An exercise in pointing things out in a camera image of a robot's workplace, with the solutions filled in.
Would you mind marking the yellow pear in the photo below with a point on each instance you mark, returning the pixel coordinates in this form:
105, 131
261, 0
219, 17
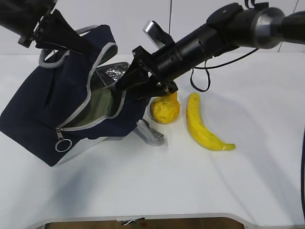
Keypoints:
166, 109

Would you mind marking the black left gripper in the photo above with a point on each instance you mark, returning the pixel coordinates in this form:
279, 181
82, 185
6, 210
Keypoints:
49, 31

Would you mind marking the yellow banana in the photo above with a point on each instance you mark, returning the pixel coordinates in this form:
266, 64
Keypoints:
198, 130

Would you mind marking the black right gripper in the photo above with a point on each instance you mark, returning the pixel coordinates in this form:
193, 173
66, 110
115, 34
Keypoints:
149, 74

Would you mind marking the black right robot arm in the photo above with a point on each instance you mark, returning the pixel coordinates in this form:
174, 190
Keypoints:
227, 29

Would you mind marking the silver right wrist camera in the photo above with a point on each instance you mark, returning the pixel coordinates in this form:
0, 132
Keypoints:
157, 35

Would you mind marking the navy blue lunch bag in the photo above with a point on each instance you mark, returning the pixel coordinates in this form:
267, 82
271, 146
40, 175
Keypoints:
57, 91

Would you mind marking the glass container green lid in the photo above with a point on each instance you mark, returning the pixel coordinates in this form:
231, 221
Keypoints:
103, 102

